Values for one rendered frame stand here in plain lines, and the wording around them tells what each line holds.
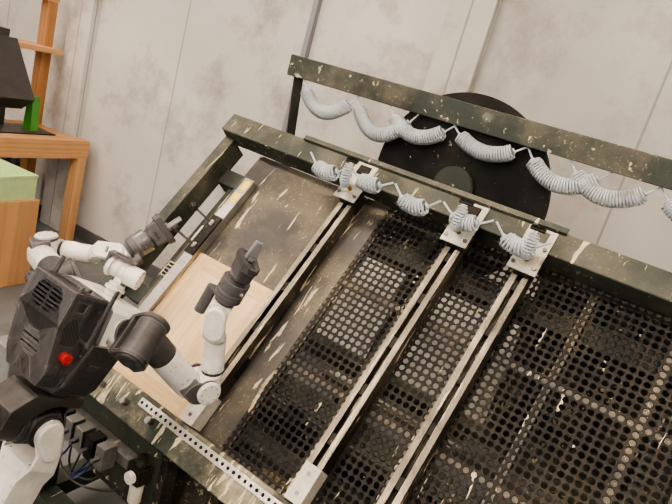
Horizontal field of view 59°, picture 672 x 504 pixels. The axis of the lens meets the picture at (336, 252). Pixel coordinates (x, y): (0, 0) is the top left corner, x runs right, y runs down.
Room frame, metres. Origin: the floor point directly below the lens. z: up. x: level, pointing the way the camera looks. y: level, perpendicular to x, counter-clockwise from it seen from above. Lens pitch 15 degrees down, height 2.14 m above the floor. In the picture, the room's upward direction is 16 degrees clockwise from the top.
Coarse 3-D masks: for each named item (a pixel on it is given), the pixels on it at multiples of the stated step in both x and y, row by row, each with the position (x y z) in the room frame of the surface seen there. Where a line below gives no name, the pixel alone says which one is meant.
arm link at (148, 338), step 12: (144, 324) 1.54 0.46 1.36; (156, 324) 1.55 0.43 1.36; (132, 336) 1.51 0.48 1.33; (144, 336) 1.51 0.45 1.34; (156, 336) 1.53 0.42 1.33; (132, 348) 1.47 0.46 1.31; (144, 348) 1.49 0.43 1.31; (156, 348) 1.53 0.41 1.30; (168, 348) 1.56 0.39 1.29; (156, 360) 1.54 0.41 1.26; (168, 360) 1.56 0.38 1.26
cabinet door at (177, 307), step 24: (192, 264) 2.31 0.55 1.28; (216, 264) 2.29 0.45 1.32; (192, 288) 2.23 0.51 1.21; (264, 288) 2.17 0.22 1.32; (168, 312) 2.17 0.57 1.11; (192, 312) 2.15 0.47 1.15; (240, 312) 2.11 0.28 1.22; (168, 336) 2.09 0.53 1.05; (192, 336) 2.07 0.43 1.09; (192, 360) 2.00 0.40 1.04; (144, 384) 1.96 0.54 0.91; (168, 408) 1.87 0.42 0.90
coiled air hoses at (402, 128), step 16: (304, 80) 3.02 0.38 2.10; (304, 96) 2.95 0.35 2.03; (320, 112) 2.89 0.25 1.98; (336, 112) 2.86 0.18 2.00; (368, 128) 2.75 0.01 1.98; (384, 128) 2.72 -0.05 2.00; (400, 128) 2.68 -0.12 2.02; (432, 128) 2.63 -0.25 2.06; (448, 128) 2.62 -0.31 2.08; (416, 144) 2.66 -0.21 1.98; (464, 144) 2.53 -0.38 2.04; (480, 144) 2.52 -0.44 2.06; (496, 160) 2.50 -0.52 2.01; (576, 176) 2.30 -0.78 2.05; (592, 176) 2.28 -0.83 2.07; (560, 192) 2.32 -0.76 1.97; (576, 192) 2.33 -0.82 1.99; (592, 192) 2.26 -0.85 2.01; (608, 192) 2.24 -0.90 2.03; (624, 192) 2.22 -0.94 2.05; (640, 192) 2.19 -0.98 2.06
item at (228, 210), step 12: (252, 180) 2.55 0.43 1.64; (240, 192) 2.52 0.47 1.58; (252, 192) 2.56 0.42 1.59; (228, 204) 2.48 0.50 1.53; (240, 204) 2.50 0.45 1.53; (228, 216) 2.45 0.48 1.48; (216, 228) 2.41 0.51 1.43; (180, 264) 2.30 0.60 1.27; (168, 276) 2.27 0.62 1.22; (180, 276) 2.28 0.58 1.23; (156, 288) 2.24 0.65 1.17; (168, 288) 2.24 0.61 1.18; (156, 300) 2.19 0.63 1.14
